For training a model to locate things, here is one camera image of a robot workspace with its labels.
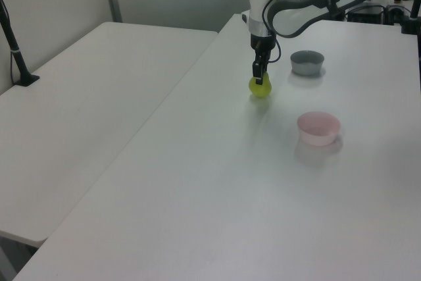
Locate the pink bowl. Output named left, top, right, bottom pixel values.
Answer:
left=297, top=111, right=341, bottom=146

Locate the black control box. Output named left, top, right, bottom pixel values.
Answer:
left=347, top=4, right=386, bottom=25

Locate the white side table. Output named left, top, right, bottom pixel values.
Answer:
left=0, top=21, right=220, bottom=247

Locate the green pear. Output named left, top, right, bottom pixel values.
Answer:
left=248, top=72, right=273, bottom=99

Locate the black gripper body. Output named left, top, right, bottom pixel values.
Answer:
left=250, top=33, right=276, bottom=53

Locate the black camera pole with clamp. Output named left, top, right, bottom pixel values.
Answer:
left=400, top=0, right=421, bottom=35

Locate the grey bowl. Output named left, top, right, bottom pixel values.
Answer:
left=290, top=50, right=325, bottom=76

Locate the black camera pole with base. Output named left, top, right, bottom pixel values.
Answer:
left=0, top=0, right=41, bottom=88

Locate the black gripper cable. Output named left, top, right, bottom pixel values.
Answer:
left=262, top=0, right=282, bottom=64

